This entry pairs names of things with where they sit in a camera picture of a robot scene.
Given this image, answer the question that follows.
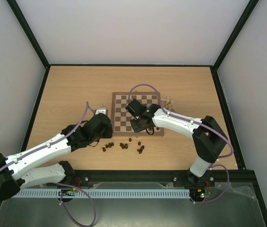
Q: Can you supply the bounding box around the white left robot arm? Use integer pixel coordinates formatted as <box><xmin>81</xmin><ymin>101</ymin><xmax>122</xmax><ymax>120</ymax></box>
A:
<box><xmin>0</xmin><ymin>113</ymin><xmax>112</xmax><ymax>201</ymax></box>

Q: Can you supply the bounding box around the wooden chess board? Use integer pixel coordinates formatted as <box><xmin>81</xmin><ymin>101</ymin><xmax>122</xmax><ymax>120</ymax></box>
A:
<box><xmin>111</xmin><ymin>91</ymin><xmax>164</xmax><ymax>137</ymax></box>

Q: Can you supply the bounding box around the dark chess pieces middle cluster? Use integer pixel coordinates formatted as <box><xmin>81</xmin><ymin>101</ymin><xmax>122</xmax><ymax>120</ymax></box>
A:
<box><xmin>120</xmin><ymin>143</ymin><xmax>128</xmax><ymax>149</ymax></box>

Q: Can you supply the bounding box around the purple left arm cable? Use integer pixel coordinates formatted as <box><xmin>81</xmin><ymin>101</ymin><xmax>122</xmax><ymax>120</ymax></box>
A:
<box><xmin>0</xmin><ymin>101</ymin><xmax>97</xmax><ymax>227</ymax></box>

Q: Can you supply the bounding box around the light chess pieces right pile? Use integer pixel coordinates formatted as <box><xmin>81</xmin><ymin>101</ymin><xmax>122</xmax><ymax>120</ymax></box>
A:
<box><xmin>160</xmin><ymin>96</ymin><xmax>175</xmax><ymax>112</ymax></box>

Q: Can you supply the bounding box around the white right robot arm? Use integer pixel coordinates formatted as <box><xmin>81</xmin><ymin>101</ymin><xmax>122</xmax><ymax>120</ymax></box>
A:
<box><xmin>126</xmin><ymin>99</ymin><xmax>228</xmax><ymax>185</ymax></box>

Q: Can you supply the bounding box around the dark chess pieces left cluster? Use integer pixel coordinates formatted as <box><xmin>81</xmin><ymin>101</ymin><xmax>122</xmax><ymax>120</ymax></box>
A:
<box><xmin>102</xmin><ymin>142</ymin><xmax>114</xmax><ymax>152</ymax></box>

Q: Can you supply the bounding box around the black enclosure frame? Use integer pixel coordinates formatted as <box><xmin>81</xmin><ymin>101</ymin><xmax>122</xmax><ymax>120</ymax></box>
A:
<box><xmin>0</xmin><ymin>0</ymin><xmax>267</xmax><ymax>227</ymax></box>

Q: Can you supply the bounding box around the light blue cable duct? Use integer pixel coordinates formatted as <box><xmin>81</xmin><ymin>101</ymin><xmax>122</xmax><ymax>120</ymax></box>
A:
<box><xmin>13</xmin><ymin>189</ymin><xmax>190</xmax><ymax>199</ymax></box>

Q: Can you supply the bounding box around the dark chess pieces cluster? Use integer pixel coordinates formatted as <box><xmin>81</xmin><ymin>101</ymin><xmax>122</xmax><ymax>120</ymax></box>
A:
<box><xmin>137</xmin><ymin>145</ymin><xmax>145</xmax><ymax>154</ymax></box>
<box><xmin>120</xmin><ymin>143</ymin><xmax>128</xmax><ymax>149</ymax></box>
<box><xmin>102</xmin><ymin>142</ymin><xmax>114</xmax><ymax>152</ymax></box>

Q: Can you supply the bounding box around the dark chess pieces right cluster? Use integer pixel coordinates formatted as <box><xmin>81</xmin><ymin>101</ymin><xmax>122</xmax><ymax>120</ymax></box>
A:
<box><xmin>137</xmin><ymin>145</ymin><xmax>145</xmax><ymax>154</ymax></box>

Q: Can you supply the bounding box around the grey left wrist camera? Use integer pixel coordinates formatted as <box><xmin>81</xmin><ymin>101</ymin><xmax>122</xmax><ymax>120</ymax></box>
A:
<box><xmin>95</xmin><ymin>107</ymin><xmax>108</xmax><ymax>115</ymax></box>

